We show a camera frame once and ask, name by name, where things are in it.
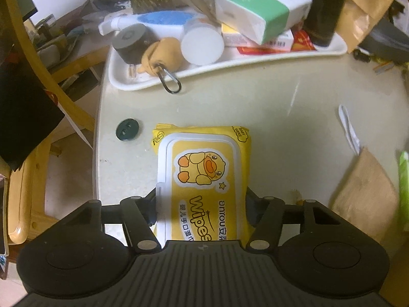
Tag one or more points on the white and blue spray bottle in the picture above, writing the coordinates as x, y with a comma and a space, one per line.
153, 22

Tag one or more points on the black cylinder with grey top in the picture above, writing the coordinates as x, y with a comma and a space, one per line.
132, 43

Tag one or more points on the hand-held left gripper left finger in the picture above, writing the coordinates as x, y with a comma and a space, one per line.
145, 209

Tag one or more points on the black cloth bag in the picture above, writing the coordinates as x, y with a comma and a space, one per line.
25, 112

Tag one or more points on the dark round button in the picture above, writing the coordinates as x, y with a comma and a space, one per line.
127, 130

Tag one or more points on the small white and yellow box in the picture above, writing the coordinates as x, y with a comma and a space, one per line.
246, 40

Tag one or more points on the green tissue pack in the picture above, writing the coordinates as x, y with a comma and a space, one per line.
404, 172

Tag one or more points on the brown paper bag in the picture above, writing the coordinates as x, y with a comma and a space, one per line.
361, 19

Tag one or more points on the red packet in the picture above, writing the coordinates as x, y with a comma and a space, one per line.
300, 43

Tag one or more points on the brown burlap pouch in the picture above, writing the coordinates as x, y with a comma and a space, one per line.
366, 195

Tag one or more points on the jar with white lid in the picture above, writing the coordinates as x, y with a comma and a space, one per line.
201, 44

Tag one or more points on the yellow wet wipes pack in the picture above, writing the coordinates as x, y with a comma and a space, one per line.
204, 172

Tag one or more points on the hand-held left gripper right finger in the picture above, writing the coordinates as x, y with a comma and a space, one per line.
256, 206

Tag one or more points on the wooden chair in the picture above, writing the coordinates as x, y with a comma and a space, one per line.
28, 153

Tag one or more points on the green and white tissue box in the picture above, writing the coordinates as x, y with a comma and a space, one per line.
258, 9

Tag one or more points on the small black clip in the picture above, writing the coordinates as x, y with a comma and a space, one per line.
361, 55

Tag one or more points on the white plastic tray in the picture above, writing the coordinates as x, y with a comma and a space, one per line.
223, 67

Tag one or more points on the black thermos bottle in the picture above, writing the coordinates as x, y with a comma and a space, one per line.
327, 9

